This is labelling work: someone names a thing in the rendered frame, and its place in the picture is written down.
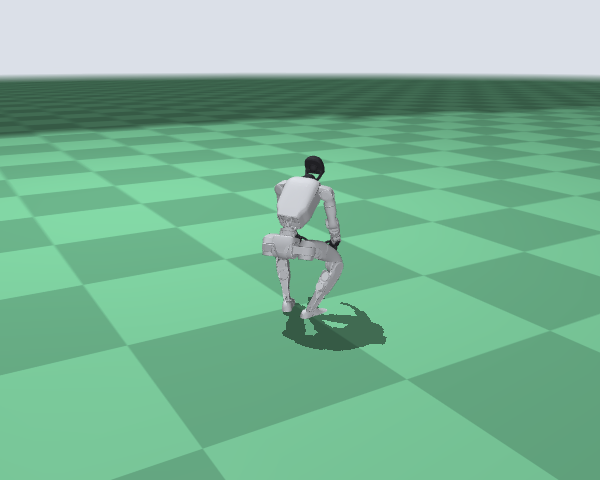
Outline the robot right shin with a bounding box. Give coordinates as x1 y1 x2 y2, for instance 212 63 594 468
306 261 344 312

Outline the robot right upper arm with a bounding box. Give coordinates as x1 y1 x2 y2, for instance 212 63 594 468
319 185 338 229

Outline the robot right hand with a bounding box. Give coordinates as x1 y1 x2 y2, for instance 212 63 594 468
325 239 340 251

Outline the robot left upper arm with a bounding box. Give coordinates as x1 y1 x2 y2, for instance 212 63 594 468
274 180 287 203

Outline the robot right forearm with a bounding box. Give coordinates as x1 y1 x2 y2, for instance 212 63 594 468
329 217 341 244

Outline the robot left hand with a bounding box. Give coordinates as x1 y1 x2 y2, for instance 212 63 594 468
295 231 308 247

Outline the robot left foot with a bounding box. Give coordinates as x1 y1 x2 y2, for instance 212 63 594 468
282 297 295 312

